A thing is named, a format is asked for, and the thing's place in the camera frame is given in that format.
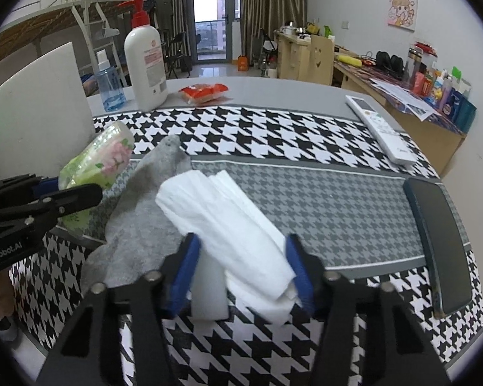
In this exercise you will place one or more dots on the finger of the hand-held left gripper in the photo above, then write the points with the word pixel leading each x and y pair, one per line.
pixel 44 185
pixel 72 199

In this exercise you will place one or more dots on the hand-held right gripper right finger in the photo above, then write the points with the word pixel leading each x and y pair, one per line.
pixel 300 273

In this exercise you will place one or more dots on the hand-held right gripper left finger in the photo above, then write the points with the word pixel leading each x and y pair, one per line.
pixel 183 277

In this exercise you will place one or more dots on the green floral tissue packet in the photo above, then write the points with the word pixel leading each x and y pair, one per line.
pixel 100 157

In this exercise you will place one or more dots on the grey sock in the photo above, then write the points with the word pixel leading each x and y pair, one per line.
pixel 137 217

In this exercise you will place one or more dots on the white tissue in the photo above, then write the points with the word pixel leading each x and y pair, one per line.
pixel 225 217

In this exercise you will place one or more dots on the white foam box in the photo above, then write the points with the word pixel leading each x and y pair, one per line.
pixel 40 108

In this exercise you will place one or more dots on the person's left hand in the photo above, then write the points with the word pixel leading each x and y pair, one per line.
pixel 2 295

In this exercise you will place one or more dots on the blue spray bottle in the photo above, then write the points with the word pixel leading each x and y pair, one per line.
pixel 112 92

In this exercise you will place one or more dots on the black phone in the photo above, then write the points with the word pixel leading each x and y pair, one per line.
pixel 438 245

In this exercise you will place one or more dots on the houndstooth table mat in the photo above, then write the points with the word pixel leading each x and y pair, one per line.
pixel 306 128

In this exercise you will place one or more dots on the white lotion pump bottle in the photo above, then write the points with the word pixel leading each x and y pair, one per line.
pixel 145 68

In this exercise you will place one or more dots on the white metal bunk bed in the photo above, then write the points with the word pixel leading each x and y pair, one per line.
pixel 32 24

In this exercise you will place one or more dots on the white remote control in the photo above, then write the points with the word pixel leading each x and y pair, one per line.
pixel 380 128

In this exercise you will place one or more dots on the red snack packet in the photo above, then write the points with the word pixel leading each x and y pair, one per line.
pixel 203 92

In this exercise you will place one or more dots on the black folding chair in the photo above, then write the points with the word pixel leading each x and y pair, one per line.
pixel 179 54

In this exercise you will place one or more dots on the printed papers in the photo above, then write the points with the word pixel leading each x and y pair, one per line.
pixel 402 98

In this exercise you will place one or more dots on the dark hanging clothes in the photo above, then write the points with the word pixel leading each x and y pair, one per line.
pixel 161 12

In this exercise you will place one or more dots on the wooden chair with smiley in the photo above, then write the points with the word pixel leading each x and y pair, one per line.
pixel 321 62

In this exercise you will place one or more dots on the orange bag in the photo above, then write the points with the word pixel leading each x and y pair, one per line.
pixel 242 63

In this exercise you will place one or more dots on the wooden desk with drawers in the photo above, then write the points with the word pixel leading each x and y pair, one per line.
pixel 294 56

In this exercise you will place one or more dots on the yellow object on desk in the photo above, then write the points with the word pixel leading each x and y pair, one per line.
pixel 349 61

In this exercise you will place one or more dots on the black headphones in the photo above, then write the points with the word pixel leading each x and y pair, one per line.
pixel 388 62

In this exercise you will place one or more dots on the glass balcony door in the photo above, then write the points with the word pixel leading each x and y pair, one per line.
pixel 215 16

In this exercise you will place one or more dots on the group of toiletry bottles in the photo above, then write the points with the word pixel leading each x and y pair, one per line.
pixel 446 92

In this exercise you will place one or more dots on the green plastic object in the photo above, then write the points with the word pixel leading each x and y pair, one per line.
pixel 327 31

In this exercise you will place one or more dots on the cartoon wall poster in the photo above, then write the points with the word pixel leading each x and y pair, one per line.
pixel 402 10

